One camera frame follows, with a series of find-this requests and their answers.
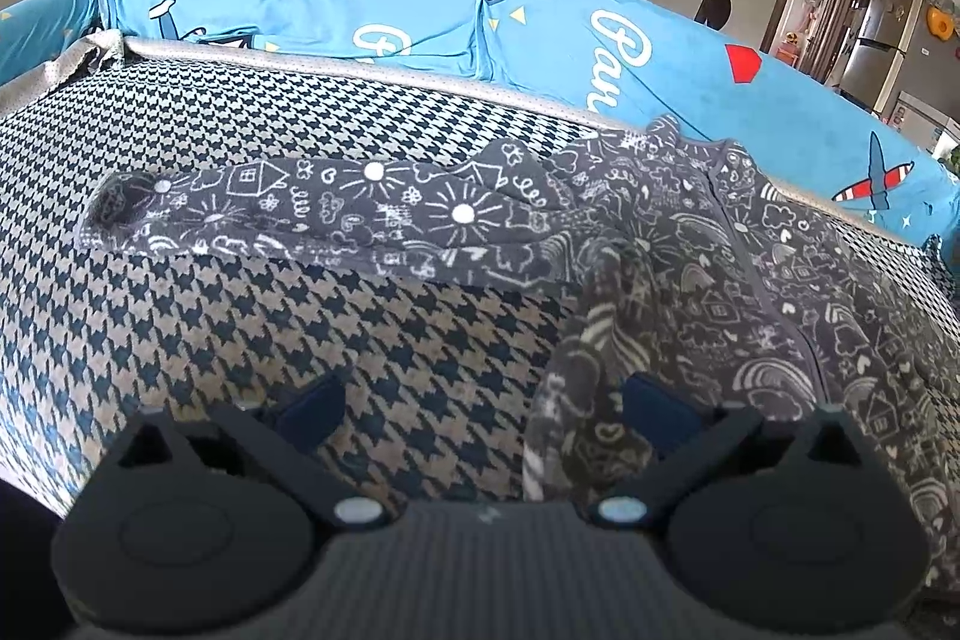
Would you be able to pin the houndstooth sofa seat cover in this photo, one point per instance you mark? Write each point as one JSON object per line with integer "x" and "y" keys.
{"x": 440, "y": 378}

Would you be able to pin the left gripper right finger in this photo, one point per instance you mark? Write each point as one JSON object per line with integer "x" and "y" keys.
{"x": 690, "y": 444}

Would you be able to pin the grey doodle-print garment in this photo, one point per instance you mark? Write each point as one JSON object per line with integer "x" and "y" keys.
{"x": 682, "y": 263}

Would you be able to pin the black chair by door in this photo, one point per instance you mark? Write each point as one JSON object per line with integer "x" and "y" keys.
{"x": 714, "y": 13}

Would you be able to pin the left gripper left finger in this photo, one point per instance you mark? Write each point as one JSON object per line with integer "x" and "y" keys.
{"x": 281, "y": 441}

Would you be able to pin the blue printed sofa back cover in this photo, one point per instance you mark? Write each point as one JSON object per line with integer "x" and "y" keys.
{"x": 627, "y": 60}

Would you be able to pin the silver refrigerator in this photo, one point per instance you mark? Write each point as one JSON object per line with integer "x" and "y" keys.
{"x": 905, "y": 46}

